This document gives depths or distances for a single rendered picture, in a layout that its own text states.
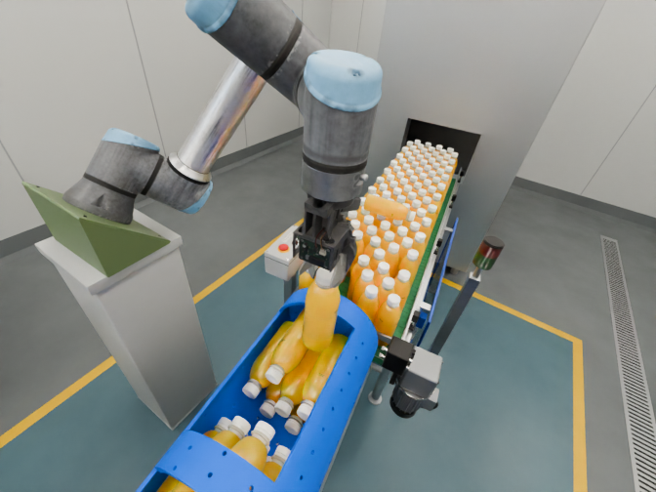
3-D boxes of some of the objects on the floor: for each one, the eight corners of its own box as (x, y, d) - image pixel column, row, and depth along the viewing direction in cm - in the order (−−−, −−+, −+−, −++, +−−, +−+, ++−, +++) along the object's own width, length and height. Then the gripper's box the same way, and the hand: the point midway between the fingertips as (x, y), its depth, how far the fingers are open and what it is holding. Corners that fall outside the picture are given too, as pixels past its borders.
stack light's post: (396, 413, 177) (469, 277, 108) (398, 406, 180) (470, 270, 111) (403, 416, 176) (480, 282, 107) (404, 410, 179) (481, 274, 110)
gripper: (280, 191, 44) (280, 292, 57) (354, 217, 40) (336, 317, 54) (308, 170, 50) (304, 265, 63) (375, 190, 47) (354, 286, 60)
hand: (326, 274), depth 60 cm, fingers closed on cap, 4 cm apart
